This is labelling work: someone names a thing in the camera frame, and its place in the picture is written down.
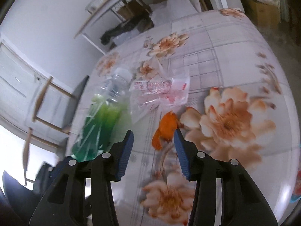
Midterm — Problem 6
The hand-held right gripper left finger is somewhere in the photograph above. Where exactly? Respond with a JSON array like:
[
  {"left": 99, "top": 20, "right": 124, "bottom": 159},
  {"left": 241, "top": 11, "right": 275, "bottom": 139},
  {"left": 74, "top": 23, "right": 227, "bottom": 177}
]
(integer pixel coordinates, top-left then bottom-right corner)
[{"left": 29, "top": 129, "right": 134, "bottom": 226}]

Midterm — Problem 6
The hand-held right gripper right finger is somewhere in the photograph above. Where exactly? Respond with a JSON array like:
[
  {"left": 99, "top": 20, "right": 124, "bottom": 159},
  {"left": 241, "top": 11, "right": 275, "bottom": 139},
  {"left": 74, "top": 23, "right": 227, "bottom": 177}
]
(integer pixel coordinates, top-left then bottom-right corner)
[{"left": 173, "top": 129, "right": 278, "bottom": 226}]

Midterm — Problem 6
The orange peel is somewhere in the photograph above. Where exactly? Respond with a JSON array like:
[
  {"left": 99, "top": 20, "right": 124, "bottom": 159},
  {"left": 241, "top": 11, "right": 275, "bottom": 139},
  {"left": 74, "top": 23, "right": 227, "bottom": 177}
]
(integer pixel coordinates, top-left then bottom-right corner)
[{"left": 152, "top": 112, "right": 185, "bottom": 150}]

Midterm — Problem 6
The green plastic bottle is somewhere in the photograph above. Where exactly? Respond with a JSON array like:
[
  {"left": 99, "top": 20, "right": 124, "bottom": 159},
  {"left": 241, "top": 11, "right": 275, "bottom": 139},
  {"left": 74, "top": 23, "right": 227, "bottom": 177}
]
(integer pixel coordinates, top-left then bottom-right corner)
[{"left": 71, "top": 68, "right": 133, "bottom": 163}]

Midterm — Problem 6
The clear plastic bag red print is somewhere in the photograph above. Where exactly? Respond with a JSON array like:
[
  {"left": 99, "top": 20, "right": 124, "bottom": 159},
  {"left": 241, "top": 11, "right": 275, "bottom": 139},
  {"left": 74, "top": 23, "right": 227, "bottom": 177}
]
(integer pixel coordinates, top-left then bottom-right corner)
[{"left": 128, "top": 59, "right": 191, "bottom": 123}]

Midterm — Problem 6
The floral tablecloth table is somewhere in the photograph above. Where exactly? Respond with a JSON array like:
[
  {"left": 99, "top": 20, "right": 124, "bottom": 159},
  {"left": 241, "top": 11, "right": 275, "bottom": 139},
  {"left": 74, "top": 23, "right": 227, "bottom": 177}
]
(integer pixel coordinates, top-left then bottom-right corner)
[{"left": 66, "top": 8, "right": 297, "bottom": 226}]

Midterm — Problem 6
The wooden chair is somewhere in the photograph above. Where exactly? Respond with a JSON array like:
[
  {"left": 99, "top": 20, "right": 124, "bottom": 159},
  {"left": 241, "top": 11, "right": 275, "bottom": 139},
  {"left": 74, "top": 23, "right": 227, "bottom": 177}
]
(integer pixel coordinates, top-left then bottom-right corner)
[{"left": 23, "top": 75, "right": 79, "bottom": 187}]

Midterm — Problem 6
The dark cloth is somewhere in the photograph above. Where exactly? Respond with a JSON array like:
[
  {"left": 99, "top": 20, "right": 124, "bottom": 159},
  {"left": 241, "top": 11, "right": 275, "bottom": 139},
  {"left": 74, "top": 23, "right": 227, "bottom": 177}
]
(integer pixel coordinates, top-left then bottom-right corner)
[{"left": 101, "top": 18, "right": 154, "bottom": 46}]

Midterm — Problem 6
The white door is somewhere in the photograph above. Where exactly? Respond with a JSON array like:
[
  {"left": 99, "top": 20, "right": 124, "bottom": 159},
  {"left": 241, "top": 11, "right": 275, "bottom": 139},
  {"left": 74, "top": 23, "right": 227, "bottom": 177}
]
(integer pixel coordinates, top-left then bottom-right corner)
[{"left": 0, "top": 36, "right": 72, "bottom": 147}]

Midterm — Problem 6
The small cardboard box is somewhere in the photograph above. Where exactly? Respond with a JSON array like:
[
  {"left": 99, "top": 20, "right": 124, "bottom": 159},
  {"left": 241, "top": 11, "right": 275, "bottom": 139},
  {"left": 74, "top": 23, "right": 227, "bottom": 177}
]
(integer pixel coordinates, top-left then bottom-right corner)
[{"left": 117, "top": 0, "right": 147, "bottom": 21}]

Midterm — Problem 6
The white desk with wooden edge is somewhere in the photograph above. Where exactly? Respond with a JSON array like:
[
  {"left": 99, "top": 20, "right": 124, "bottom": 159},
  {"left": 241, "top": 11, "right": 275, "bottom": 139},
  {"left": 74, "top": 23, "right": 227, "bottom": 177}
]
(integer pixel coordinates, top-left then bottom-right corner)
[{"left": 74, "top": 0, "right": 227, "bottom": 55}]

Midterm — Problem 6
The white plastic bag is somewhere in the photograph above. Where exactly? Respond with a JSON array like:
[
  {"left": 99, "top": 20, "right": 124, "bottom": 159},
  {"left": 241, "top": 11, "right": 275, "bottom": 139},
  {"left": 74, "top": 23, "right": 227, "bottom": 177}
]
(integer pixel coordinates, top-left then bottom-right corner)
[{"left": 152, "top": 0, "right": 201, "bottom": 27}]

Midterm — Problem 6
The clear glass jar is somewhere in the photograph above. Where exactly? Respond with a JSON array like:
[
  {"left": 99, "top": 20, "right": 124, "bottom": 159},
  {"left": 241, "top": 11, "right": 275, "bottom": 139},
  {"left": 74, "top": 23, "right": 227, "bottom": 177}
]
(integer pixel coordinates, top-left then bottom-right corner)
[{"left": 85, "top": 0, "right": 107, "bottom": 14}]

